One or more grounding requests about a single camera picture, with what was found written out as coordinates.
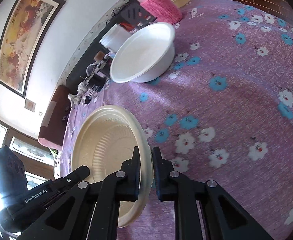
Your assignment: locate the pink sleeved bottle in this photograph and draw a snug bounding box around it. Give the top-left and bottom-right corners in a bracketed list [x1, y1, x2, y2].
[137, 0, 183, 24]

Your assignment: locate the black sofa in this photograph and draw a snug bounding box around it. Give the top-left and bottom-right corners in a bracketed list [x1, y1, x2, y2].
[65, 11, 138, 94]

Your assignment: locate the white plastic jar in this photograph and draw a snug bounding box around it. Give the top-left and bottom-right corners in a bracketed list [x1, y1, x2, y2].
[99, 24, 131, 53]

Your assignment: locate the black perforated holder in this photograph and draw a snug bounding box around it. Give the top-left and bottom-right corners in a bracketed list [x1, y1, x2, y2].
[120, 0, 156, 29]

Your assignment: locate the dark wooden window door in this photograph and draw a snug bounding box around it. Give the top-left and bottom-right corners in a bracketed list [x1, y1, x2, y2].
[0, 120, 54, 184]

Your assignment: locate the small framed wall picture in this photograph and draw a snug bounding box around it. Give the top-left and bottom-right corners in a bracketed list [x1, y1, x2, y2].
[25, 99, 36, 112]

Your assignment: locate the framed horse painting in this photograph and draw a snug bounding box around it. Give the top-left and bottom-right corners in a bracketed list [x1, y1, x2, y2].
[0, 0, 65, 98]

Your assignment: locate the small black adapter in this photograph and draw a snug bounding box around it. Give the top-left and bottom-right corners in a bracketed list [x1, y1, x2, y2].
[84, 96, 91, 105]

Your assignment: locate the maroon armchair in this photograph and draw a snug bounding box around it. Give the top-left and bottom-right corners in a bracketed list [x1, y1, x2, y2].
[38, 85, 71, 151]

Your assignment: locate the dark brown motor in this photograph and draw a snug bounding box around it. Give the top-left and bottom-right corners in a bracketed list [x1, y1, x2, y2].
[93, 51, 112, 78]

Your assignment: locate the purple floral tablecloth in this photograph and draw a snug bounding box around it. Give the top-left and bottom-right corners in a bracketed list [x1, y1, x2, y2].
[59, 0, 293, 239]

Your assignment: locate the cream ribbed paper bowl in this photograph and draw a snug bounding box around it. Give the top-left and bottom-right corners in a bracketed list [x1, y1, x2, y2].
[72, 105, 153, 228]

